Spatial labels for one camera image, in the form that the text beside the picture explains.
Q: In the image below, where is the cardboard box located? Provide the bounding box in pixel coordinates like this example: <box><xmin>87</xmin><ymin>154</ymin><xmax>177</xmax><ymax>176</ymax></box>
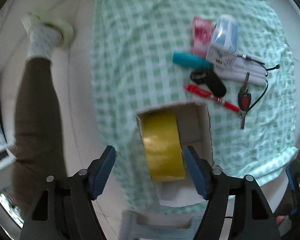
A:
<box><xmin>135</xmin><ymin>101</ymin><xmax>214</xmax><ymax>208</ymax></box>

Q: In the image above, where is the yellow packing tape roll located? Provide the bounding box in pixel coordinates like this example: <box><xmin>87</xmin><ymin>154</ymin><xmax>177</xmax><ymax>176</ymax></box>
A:
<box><xmin>139</xmin><ymin>109</ymin><xmax>186</xmax><ymax>182</ymax></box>

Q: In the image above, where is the red black car key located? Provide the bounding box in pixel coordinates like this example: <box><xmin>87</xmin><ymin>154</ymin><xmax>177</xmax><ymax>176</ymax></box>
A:
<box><xmin>237</xmin><ymin>73</ymin><xmax>251</xmax><ymax>129</ymax></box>

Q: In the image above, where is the black oval fob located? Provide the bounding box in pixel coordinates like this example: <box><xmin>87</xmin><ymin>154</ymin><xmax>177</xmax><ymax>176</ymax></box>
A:
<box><xmin>190</xmin><ymin>69</ymin><xmax>227</xmax><ymax>98</ymax></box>

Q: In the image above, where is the red pen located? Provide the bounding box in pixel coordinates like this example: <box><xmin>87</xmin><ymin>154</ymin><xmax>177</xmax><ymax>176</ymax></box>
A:
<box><xmin>183</xmin><ymin>84</ymin><xmax>243</xmax><ymax>114</ymax></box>

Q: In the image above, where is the white blue labelled bottle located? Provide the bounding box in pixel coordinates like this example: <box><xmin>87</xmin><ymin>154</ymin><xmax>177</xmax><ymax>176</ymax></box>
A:
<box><xmin>206</xmin><ymin>14</ymin><xmax>238</xmax><ymax>69</ymax></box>

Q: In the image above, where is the person left leg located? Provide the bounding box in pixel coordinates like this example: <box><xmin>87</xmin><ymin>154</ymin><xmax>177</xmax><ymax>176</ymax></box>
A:
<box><xmin>12</xmin><ymin>58</ymin><xmax>67</xmax><ymax>217</ymax></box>

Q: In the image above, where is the white power bank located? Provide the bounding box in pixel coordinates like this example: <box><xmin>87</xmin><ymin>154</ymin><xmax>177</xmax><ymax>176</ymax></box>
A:
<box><xmin>213</xmin><ymin>57</ymin><xmax>267</xmax><ymax>87</ymax></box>

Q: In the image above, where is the green slipper with sock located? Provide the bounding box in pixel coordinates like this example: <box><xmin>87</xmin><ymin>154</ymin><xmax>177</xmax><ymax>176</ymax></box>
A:
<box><xmin>21</xmin><ymin>10</ymin><xmax>75</xmax><ymax>60</ymax></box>

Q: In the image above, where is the pink tissue packet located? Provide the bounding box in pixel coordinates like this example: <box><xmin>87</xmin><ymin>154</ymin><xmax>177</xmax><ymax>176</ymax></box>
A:
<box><xmin>192</xmin><ymin>17</ymin><xmax>214</xmax><ymax>58</ymax></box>

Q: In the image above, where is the green checkered cloth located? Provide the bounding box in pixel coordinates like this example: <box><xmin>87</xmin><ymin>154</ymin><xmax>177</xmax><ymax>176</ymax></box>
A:
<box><xmin>91</xmin><ymin>0</ymin><xmax>297</xmax><ymax>215</ymax></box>

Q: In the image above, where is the black charging cable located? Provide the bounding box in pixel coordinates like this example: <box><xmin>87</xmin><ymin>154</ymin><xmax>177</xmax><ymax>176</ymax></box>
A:
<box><xmin>237</xmin><ymin>53</ymin><xmax>281</xmax><ymax>113</ymax></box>

